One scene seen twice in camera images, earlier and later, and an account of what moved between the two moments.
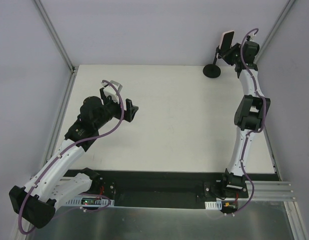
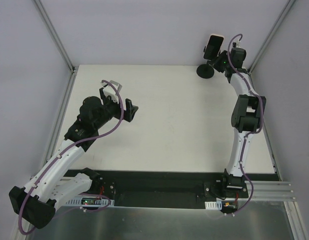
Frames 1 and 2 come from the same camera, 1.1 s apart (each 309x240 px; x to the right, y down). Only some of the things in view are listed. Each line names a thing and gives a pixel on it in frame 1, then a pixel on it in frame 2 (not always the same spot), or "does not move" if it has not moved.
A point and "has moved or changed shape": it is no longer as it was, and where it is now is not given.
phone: x=226 y=40 to x=213 y=47
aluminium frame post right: x=288 y=6 does not move
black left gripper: x=128 y=111 does not move
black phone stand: x=212 y=70 has moved or changed shape
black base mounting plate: x=171 y=188 does not move
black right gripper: x=229 y=52 to x=218 y=61
